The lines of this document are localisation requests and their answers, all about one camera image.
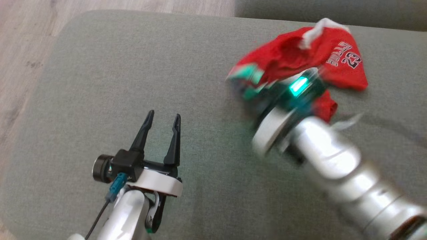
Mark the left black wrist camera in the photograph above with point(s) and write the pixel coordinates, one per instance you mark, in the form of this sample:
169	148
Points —
125	163

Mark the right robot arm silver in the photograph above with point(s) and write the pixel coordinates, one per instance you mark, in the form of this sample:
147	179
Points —
350	176

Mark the grey sofa back cushion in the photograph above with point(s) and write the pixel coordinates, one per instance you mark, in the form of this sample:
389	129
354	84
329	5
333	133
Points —
333	11

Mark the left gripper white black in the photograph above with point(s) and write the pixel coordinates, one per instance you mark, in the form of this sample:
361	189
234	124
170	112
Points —
156	181

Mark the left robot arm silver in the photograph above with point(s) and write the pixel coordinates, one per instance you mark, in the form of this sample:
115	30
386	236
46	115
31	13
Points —
123	216

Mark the red white-striped basketball shorts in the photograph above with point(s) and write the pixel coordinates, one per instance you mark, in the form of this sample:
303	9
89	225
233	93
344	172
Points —
287	53

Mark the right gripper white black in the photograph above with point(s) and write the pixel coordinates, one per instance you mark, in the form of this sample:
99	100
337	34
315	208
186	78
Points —
277	126

